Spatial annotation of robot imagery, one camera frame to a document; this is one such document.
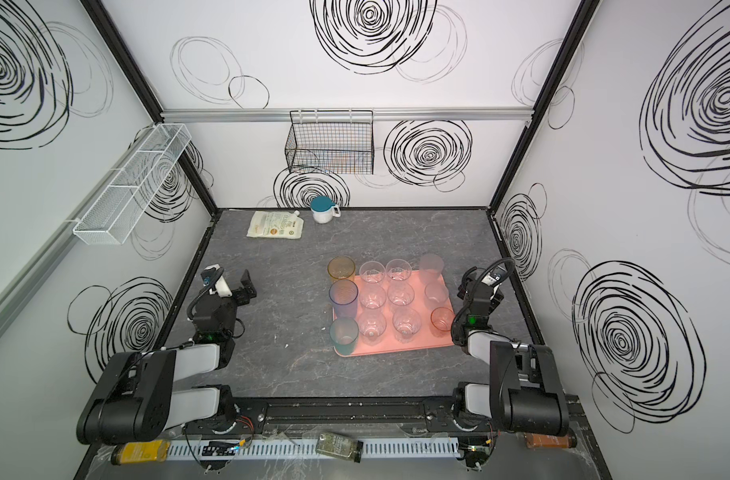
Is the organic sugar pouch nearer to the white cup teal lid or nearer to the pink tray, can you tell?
the white cup teal lid

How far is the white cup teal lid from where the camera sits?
3.74 ft

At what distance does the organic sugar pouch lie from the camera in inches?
44.9

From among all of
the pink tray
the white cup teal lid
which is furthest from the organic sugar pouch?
the pink tray

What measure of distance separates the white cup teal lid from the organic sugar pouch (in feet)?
0.23
